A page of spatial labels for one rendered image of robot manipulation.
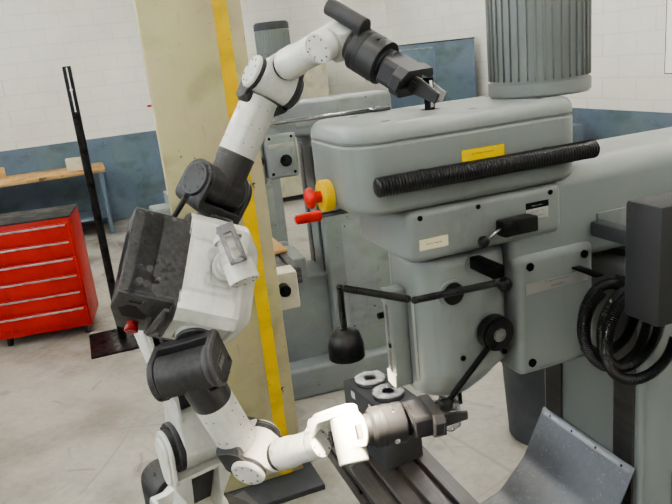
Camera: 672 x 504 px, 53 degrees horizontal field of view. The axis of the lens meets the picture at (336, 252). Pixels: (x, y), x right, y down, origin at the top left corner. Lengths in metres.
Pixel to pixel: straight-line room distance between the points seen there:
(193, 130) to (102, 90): 7.28
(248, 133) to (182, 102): 1.34
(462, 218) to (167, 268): 0.63
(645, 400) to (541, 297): 0.36
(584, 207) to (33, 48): 9.23
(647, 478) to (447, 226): 0.78
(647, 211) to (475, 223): 0.29
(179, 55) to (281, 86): 1.36
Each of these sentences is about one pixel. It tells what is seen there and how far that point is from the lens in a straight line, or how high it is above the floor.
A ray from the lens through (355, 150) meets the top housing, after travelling 1.16.
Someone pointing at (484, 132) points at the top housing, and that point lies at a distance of 1.25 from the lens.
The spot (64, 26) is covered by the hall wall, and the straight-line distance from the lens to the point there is 10.20.
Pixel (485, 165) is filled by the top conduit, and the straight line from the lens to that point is 1.22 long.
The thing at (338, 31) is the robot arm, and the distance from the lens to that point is 1.40.
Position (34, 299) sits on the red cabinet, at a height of 0.38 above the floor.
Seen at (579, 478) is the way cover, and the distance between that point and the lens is 1.81.
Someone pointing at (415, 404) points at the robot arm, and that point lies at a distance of 1.52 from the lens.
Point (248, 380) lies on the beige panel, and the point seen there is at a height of 0.58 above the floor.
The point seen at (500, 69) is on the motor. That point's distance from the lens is 1.41.
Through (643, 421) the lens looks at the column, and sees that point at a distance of 1.65.
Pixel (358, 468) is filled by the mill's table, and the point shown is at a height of 0.90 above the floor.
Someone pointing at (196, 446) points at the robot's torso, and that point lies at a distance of 1.96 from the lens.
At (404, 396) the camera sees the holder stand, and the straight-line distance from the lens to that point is 1.91.
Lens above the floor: 2.01
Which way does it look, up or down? 16 degrees down
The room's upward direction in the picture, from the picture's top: 6 degrees counter-clockwise
